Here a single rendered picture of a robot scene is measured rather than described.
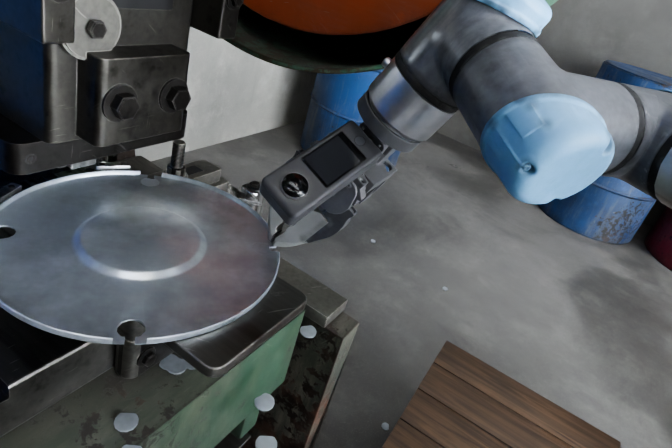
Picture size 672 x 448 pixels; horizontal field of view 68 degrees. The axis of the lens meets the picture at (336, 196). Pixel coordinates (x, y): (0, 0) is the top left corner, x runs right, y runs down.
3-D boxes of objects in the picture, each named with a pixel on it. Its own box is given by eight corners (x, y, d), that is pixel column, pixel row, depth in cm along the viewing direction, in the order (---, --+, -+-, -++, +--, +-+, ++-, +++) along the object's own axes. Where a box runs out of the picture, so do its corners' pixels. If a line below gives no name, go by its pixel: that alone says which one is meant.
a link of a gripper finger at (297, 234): (310, 247, 62) (356, 203, 57) (283, 266, 57) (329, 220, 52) (294, 228, 62) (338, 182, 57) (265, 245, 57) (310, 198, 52)
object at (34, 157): (187, 155, 60) (193, 113, 58) (14, 203, 44) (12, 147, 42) (102, 106, 66) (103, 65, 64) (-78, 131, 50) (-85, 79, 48)
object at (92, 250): (261, 188, 69) (262, 183, 69) (300, 345, 46) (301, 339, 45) (22, 163, 60) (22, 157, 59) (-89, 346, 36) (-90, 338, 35)
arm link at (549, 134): (680, 144, 34) (591, 45, 40) (563, 129, 29) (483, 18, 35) (596, 214, 39) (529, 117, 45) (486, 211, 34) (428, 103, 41)
